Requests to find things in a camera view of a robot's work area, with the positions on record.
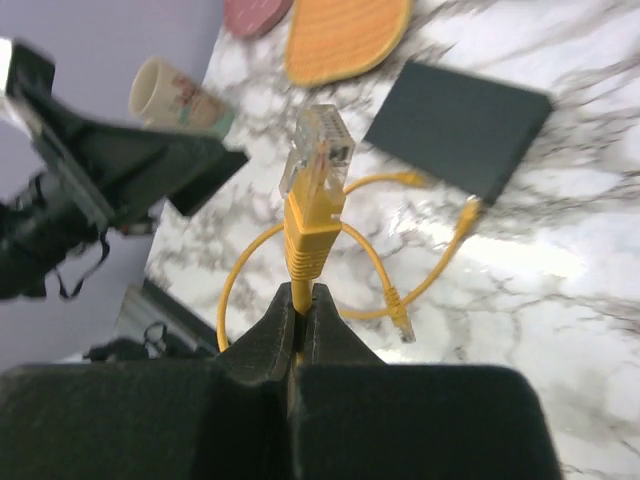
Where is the black network switch box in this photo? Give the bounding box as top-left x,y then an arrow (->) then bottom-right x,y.
364,61 -> 552,205

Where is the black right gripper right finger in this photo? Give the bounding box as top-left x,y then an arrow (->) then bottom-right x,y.
292,284 -> 562,479

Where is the pink dotted plate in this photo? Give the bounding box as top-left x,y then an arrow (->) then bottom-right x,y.
223,0 -> 293,39

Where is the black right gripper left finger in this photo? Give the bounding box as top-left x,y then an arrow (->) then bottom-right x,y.
1,284 -> 294,479

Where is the orange woven square mat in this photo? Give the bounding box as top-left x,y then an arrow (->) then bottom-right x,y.
284,0 -> 414,87

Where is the yellow ethernet cable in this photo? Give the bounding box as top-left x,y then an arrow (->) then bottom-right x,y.
217,103 -> 416,371
339,172 -> 482,321

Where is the cream ceramic mug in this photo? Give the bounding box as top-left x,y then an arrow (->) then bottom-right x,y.
128,57 -> 235,139

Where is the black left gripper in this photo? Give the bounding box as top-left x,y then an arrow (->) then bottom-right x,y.
1,38 -> 248,300

